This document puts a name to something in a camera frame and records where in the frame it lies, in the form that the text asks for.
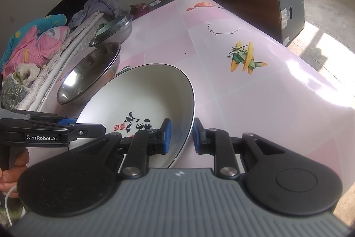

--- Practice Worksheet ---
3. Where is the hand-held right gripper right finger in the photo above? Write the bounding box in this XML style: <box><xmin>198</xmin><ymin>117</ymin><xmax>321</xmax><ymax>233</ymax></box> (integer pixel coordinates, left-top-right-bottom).
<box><xmin>193</xmin><ymin>118</ymin><xmax>286</xmax><ymax>179</ymax></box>

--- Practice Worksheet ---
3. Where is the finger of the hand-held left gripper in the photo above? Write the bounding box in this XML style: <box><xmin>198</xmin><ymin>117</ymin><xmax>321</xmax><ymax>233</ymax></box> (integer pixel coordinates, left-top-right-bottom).
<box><xmin>11</xmin><ymin>111</ymin><xmax>77</xmax><ymax>125</ymax></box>
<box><xmin>68</xmin><ymin>123</ymin><xmax>106</xmax><ymax>141</ymax></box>

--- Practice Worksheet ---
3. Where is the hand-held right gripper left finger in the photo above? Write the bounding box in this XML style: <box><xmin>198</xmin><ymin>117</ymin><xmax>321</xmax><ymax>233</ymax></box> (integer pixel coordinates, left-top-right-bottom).
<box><xmin>80</xmin><ymin>118</ymin><xmax>172</xmax><ymax>178</ymax></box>

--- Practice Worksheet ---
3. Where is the stainless steel bowl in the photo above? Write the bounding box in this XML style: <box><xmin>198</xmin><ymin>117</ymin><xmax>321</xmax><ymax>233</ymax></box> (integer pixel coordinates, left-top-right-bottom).
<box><xmin>89</xmin><ymin>14</ymin><xmax>134</xmax><ymax>47</ymax></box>
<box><xmin>56</xmin><ymin>42</ymin><xmax>121</xmax><ymax>105</ymax></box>

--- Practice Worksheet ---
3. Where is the white plate with black print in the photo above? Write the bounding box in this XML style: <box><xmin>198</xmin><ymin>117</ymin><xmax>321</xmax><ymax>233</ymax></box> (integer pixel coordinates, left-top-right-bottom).
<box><xmin>68</xmin><ymin>63</ymin><xmax>196</xmax><ymax>169</ymax></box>

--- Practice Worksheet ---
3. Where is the person's left hand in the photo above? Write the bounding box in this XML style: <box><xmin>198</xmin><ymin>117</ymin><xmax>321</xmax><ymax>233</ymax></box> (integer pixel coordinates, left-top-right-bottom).
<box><xmin>0</xmin><ymin>149</ymin><xmax>28</xmax><ymax>191</ymax></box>

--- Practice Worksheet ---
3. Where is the grey floral cloth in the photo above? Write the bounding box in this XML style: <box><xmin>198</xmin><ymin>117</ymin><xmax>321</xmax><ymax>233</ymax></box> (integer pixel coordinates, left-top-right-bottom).
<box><xmin>1</xmin><ymin>76</ymin><xmax>30</xmax><ymax>110</ymax></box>

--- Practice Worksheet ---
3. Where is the pink printed tablecloth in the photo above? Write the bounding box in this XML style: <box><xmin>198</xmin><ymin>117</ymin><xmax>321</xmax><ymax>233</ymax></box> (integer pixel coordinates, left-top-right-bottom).
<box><xmin>28</xmin><ymin>0</ymin><xmax>355</xmax><ymax>171</ymax></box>

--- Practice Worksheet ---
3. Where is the white fluffy cloth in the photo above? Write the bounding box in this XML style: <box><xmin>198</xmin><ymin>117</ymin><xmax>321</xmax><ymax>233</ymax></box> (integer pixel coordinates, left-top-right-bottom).
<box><xmin>12</xmin><ymin>63</ymin><xmax>41</xmax><ymax>82</ymax></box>

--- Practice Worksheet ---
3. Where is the grey quilted mattress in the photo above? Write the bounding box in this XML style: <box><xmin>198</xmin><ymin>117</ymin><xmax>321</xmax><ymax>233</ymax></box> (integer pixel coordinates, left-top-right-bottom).
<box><xmin>28</xmin><ymin>12</ymin><xmax>103</xmax><ymax>112</ymax></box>

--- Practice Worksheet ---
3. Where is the pink and blue blanket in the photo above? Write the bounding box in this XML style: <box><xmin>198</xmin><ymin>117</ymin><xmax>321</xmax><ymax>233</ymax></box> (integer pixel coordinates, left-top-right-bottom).
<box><xmin>0</xmin><ymin>15</ymin><xmax>70</xmax><ymax>72</ymax></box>

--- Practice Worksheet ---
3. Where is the grey purple clothing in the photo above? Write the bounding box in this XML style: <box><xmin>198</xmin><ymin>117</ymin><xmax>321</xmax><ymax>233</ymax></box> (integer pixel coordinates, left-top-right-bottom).
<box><xmin>69</xmin><ymin>0</ymin><xmax>122</xmax><ymax>28</ymax></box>

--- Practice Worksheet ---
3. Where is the red onion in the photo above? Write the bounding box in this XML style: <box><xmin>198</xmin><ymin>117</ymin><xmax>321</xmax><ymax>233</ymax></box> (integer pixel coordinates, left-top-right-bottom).
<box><xmin>130</xmin><ymin>3</ymin><xmax>150</xmax><ymax>18</ymax></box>

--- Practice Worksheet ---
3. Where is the dark printed flat box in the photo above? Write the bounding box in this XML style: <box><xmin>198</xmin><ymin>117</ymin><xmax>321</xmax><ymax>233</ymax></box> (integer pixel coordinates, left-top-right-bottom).
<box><xmin>147</xmin><ymin>0</ymin><xmax>171</xmax><ymax>11</ymax></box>

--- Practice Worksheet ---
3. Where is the large brown cardboard box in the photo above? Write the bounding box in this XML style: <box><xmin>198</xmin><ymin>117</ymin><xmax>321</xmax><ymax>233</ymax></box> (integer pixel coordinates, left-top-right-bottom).
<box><xmin>211</xmin><ymin>0</ymin><xmax>305</xmax><ymax>46</ymax></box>

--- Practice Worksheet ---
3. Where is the white cable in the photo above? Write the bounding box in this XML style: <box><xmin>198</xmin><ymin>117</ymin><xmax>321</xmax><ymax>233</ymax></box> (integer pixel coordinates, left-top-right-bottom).
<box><xmin>4</xmin><ymin>185</ymin><xmax>18</xmax><ymax>226</ymax></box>

